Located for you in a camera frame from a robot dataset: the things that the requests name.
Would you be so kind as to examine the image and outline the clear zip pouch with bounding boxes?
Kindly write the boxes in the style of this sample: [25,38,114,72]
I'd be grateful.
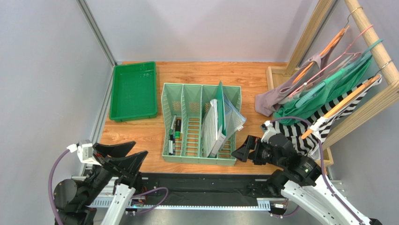
[223,94,246,139]

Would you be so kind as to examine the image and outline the aluminium frame post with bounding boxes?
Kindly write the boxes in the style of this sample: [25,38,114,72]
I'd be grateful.
[76,0,118,66]

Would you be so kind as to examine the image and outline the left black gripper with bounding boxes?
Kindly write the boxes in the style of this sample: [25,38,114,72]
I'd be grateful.
[81,140,148,204]

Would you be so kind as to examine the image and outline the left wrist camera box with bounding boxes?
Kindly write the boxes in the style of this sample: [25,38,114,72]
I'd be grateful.
[77,140,100,165]

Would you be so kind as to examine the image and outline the mauve tank top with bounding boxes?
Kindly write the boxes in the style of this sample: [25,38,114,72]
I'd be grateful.
[255,53,330,116]

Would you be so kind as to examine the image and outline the green plastic tray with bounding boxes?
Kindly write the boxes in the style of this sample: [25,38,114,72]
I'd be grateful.
[109,61,158,122]

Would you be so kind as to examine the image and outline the green tank top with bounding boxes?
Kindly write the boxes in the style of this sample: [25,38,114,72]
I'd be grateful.
[273,53,372,126]

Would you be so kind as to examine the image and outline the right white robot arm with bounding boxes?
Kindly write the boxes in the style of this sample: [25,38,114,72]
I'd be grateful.
[231,134,380,225]

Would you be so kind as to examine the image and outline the black marker green cap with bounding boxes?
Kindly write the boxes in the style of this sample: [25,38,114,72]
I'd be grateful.
[174,119,182,139]

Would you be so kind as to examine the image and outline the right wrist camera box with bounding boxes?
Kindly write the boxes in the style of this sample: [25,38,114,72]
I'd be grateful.
[261,120,278,143]

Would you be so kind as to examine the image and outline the white pen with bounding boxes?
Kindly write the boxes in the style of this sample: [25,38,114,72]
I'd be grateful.
[169,114,177,155]

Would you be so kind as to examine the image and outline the black white striped tank top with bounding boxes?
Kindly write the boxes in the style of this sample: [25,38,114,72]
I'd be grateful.
[262,74,382,160]

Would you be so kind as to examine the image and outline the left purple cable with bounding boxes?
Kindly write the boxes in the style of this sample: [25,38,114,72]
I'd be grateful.
[48,144,79,225]

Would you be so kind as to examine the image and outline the wooden clothes rack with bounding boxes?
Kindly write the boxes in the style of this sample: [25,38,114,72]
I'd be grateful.
[263,0,399,167]

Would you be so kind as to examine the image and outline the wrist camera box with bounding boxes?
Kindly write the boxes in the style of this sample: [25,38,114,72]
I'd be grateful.
[77,140,100,165]
[261,120,278,143]

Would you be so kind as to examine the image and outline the orange clothes hanger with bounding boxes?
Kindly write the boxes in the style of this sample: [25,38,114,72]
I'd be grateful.
[301,60,392,139]

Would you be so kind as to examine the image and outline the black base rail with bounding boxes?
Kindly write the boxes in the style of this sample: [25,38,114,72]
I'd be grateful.
[126,173,294,215]

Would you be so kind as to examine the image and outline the mint green file organizer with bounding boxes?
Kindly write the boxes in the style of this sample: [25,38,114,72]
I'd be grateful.
[161,83,242,166]

